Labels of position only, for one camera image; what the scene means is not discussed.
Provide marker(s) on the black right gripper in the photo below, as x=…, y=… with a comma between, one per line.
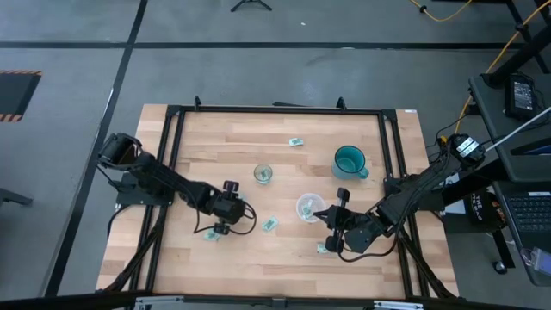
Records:
x=361, y=232

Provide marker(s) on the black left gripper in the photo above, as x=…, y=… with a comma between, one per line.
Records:
x=228, y=208

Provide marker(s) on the green white sweetener packet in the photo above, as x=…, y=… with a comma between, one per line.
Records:
x=320, y=248
x=210, y=236
x=295, y=142
x=307, y=210
x=263, y=174
x=270, y=224

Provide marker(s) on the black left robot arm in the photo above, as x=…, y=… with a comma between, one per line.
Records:
x=163, y=176

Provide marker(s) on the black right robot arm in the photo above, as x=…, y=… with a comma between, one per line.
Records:
x=413, y=191

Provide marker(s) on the clear plastic deli container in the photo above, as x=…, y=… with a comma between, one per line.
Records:
x=316, y=200

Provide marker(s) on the small clear glass jar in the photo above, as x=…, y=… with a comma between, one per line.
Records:
x=257, y=170

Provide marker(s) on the teal enamel mug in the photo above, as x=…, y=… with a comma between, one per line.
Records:
x=348, y=163

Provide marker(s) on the black bag with print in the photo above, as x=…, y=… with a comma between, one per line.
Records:
x=478, y=208

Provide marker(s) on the black caster wheel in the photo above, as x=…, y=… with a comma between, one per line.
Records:
x=499, y=267

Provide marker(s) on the black desk surface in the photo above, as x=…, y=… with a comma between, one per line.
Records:
x=495, y=120

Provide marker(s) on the dark laptop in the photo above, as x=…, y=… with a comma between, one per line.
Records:
x=529, y=215

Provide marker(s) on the clear badge holder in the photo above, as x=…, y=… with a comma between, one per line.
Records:
x=538, y=260

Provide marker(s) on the black tripod base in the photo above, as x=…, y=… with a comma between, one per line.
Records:
x=251, y=3

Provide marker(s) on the black stand foot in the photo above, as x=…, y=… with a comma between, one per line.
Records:
x=13, y=197

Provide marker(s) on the black power adapter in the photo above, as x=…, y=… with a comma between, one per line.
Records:
x=521, y=97

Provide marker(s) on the black mat hazard stripes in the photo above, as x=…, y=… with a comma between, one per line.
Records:
x=15, y=94

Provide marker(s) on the silver metal bracket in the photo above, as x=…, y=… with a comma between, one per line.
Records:
x=396, y=305

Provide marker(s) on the black frame bracket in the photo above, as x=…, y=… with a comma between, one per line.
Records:
x=197, y=102
x=341, y=103

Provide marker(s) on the black aluminium table frame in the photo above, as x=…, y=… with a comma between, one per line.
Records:
x=280, y=110

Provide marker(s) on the black desk leg frame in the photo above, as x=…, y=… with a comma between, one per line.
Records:
x=523, y=53

